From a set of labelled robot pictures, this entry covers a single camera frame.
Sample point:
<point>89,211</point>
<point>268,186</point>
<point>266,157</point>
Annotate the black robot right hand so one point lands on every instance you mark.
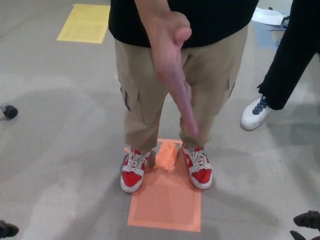
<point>308,218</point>

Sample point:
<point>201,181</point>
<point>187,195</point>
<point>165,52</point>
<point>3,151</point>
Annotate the person's bare right hand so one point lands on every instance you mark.
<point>167,57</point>

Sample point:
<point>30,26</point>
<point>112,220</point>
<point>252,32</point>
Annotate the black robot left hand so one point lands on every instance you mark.
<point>7,228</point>

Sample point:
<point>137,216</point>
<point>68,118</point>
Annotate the person's bare right forearm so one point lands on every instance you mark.
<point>152,11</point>

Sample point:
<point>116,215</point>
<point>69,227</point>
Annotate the beige cargo trousers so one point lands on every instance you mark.
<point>140,87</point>

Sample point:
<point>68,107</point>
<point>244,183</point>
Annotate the black t-shirt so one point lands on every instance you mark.
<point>215,20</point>

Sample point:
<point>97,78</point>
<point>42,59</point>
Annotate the yellow floor sheet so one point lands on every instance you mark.
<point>83,23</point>

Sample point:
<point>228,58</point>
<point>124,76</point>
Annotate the blue floor sheet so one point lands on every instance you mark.
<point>266,37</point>

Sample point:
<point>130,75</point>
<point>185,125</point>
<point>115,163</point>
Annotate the white sneaker with blue laces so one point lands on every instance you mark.
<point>252,116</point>

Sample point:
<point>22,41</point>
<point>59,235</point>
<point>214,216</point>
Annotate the white paper sheet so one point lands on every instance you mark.
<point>267,16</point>

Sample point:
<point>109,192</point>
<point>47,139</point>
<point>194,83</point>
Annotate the red and white sneaker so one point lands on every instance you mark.
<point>201,176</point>
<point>131,178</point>

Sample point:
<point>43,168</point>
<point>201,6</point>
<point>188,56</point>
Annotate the black chair caster wheel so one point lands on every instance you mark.
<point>10,112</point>

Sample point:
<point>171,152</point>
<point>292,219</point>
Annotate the black trousers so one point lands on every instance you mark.
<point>292,57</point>

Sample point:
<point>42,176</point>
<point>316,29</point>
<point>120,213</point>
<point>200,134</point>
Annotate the orange floor sheet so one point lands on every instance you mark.
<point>165,205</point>

